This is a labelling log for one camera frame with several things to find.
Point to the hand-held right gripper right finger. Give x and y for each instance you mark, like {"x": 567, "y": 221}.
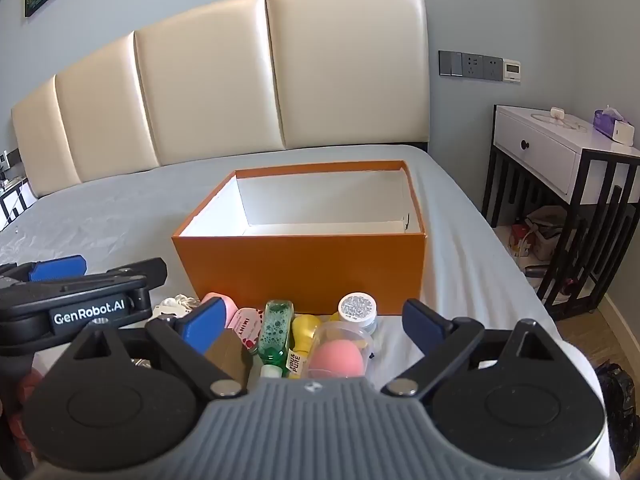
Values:
{"x": 420, "y": 322}

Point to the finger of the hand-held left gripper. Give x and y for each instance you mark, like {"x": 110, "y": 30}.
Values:
{"x": 55, "y": 268}
{"x": 140, "y": 270}

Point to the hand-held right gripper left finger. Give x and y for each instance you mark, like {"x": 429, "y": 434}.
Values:
{"x": 207, "y": 322}

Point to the pink rounded case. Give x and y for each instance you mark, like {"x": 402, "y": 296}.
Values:
{"x": 229, "y": 305}

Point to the round gold cushion compact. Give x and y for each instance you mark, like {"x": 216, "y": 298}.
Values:
{"x": 230, "y": 355}

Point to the green liquid bottle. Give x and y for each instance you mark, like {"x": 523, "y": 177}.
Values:
{"x": 274, "y": 332}

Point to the clear round plastic container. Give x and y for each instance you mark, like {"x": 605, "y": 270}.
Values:
{"x": 345, "y": 335}

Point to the pink makeup sponge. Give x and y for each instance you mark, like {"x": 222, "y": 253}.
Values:
{"x": 335, "y": 360}

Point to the orange cardboard box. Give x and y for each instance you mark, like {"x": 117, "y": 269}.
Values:
{"x": 300, "y": 265}

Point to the small white item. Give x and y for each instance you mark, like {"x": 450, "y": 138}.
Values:
{"x": 172, "y": 306}

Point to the pink white tube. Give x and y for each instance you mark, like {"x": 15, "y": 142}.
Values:
{"x": 246, "y": 327}

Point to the light grey bed sheet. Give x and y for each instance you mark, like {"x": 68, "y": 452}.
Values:
{"x": 115, "y": 215}

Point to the small jar silver lid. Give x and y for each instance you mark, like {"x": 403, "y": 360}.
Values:
{"x": 357, "y": 309}

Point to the dark bedside table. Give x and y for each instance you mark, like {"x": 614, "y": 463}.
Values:
{"x": 12, "y": 195}

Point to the yellow plastic bottle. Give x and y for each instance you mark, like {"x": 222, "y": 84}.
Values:
{"x": 304, "y": 340}

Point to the white red bag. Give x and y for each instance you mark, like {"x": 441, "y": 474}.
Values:
{"x": 542, "y": 230}

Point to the cream padded headboard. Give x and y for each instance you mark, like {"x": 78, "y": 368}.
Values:
{"x": 210, "y": 95}

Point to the white nightstand drawer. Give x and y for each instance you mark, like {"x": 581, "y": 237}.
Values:
{"x": 540, "y": 152}

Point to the white black nightstand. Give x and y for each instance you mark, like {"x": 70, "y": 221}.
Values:
{"x": 600, "y": 200}

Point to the black plastic bag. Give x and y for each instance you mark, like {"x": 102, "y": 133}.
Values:
{"x": 620, "y": 410}

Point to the small white charger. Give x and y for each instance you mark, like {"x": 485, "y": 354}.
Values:
{"x": 557, "y": 112}

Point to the purple tissue pack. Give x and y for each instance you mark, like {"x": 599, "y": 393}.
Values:
{"x": 607, "y": 122}

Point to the grey wall switch panel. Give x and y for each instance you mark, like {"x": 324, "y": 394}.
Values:
{"x": 470, "y": 65}

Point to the white wall thermostat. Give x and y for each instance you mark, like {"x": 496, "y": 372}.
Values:
{"x": 511, "y": 70}

